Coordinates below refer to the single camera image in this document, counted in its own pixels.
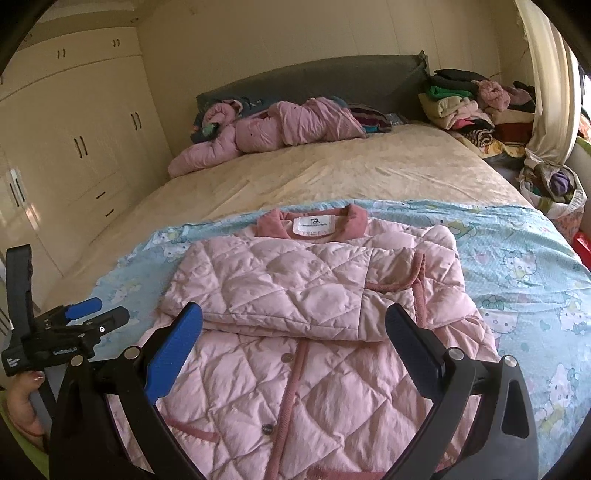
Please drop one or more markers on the grey padded headboard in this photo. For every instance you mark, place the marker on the grey padded headboard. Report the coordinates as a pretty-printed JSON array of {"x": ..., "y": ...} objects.
[{"x": 323, "y": 78}]

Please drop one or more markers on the pink quilted jacket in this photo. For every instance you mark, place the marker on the pink quilted jacket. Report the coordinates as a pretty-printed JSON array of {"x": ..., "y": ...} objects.
[{"x": 277, "y": 286}]

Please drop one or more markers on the crumpled pink quilted garment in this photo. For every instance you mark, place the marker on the crumpled pink quilted garment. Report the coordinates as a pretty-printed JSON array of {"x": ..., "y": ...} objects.
[{"x": 286, "y": 124}]

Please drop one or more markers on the cream wardrobe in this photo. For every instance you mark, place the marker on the cream wardrobe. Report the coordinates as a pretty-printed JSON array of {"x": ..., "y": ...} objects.
[{"x": 69, "y": 147}]

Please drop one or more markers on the person's left hand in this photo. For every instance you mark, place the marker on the person's left hand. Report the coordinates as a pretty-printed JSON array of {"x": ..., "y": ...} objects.
[{"x": 23, "y": 401}]

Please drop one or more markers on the green fleece cloth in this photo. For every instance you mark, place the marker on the green fleece cloth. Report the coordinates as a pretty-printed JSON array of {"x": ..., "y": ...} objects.
[{"x": 11, "y": 429}]

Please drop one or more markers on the pile of folded clothes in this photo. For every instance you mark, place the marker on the pile of folded clothes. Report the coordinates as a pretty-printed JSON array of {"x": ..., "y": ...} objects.
[{"x": 466, "y": 106}]

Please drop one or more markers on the cream curtain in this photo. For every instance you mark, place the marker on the cream curtain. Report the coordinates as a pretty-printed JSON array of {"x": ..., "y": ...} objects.
[{"x": 551, "y": 92}]

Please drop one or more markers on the bag of clothes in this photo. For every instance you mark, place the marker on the bag of clothes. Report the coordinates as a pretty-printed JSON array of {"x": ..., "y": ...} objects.
[{"x": 556, "y": 184}]

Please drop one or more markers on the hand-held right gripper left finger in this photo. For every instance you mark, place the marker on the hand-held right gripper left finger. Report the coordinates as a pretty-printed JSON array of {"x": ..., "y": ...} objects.
[{"x": 173, "y": 350}]

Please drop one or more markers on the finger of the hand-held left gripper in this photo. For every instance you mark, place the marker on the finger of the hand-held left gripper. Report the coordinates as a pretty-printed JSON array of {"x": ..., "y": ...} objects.
[
  {"x": 83, "y": 308},
  {"x": 108, "y": 321}
]

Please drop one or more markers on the striped dark garment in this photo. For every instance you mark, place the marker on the striped dark garment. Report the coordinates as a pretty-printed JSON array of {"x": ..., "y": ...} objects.
[{"x": 369, "y": 117}]

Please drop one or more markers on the red plastic object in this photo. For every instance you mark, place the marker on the red plastic object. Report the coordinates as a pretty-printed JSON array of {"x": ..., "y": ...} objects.
[{"x": 582, "y": 249}]

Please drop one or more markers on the bed with beige sheet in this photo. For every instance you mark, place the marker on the bed with beige sheet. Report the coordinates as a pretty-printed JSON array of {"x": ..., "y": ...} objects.
[{"x": 346, "y": 157}]

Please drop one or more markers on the blue cartoon printed blanket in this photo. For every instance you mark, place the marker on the blue cartoon printed blanket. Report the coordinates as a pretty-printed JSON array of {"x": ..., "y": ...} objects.
[{"x": 521, "y": 258}]

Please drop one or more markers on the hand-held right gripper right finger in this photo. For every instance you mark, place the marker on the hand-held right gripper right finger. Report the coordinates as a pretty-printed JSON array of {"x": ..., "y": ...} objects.
[{"x": 415, "y": 351}]

